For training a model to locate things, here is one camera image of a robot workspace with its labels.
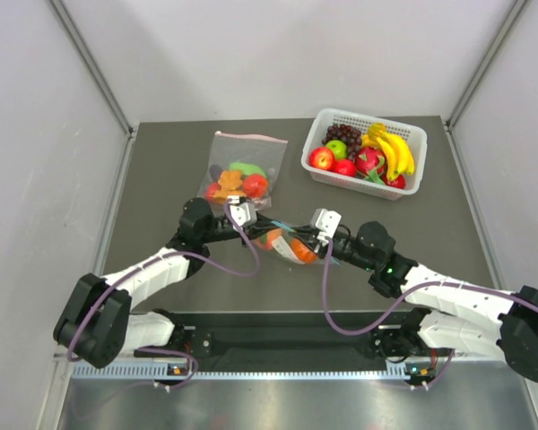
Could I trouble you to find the fake peach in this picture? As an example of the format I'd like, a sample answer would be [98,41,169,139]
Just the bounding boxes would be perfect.
[254,228,282,251]

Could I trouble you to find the red fake strawberry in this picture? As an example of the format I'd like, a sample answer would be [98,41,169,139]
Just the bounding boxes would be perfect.
[382,175,406,189]

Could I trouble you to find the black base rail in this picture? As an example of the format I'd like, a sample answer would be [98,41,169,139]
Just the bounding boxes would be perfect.
[134,311,436,362]

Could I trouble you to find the white plastic basket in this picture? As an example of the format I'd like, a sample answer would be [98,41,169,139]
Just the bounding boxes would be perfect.
[301,108,428,201]

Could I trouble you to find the purple fake grapes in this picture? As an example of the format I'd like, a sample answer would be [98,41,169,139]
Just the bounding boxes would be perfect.
[321,123,362,160]

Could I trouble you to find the red fake tomato in bag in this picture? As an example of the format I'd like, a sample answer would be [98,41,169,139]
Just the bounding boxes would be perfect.
[241,174,268,199]

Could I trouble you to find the green fake pepper in bag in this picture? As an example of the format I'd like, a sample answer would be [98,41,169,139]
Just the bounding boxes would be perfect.
[229,161,267,178]

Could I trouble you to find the pink fake dragon fruit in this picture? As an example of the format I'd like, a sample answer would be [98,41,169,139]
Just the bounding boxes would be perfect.
[354,146,386,185]

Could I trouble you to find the red fake apple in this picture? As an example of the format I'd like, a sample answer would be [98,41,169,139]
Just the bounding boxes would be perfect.
[308,147,335,171]

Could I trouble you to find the slotted cable duct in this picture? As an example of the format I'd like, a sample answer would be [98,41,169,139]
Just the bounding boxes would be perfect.
[72,361,430,382]

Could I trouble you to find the orange fake pumpkin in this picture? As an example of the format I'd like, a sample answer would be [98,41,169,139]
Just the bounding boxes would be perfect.
[291,238,317,264]

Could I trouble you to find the orange fake ginger in bag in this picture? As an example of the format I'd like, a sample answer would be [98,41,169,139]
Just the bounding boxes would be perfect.
[213,170,247,202]

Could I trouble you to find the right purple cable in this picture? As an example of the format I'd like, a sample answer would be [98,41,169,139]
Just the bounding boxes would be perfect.
[322,236,538,391]

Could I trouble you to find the blue-zip clear bag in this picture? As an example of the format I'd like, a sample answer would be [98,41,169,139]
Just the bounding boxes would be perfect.
[252,220,325,265]

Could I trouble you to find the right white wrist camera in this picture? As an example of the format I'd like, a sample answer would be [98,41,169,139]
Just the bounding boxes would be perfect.
[309,208,342,239]

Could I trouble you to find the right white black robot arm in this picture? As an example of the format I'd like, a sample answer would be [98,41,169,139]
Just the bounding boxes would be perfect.
[295,221,538,383]

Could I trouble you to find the green fake apple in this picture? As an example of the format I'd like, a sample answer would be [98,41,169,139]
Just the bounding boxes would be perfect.
[325,140,348,160]

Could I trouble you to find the purple cable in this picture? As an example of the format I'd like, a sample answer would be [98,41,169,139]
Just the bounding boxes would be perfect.
[65,201,261,391]
[322,236,538,391]

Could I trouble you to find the small red fake chili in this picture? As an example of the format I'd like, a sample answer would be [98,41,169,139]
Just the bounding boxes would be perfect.
[204,183,221,202]

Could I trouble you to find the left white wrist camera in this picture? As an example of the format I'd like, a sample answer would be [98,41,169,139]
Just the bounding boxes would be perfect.
[223,194,257,228]

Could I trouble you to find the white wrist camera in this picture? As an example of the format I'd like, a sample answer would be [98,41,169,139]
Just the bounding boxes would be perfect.
[309,208,342,239]
[223,194,257,228]

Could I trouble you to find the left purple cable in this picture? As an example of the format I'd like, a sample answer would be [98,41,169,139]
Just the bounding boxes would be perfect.
[65,201,261,391]

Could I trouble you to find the yellow fake banana bunch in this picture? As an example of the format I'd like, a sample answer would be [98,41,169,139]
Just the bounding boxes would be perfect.
[361,123,416,182]

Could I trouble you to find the pink-zip clear bag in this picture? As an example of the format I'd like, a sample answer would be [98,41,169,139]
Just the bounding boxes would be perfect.
[197,131,288,211]

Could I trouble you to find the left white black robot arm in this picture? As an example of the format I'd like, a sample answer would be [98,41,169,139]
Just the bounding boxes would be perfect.
[53,196,275,368]

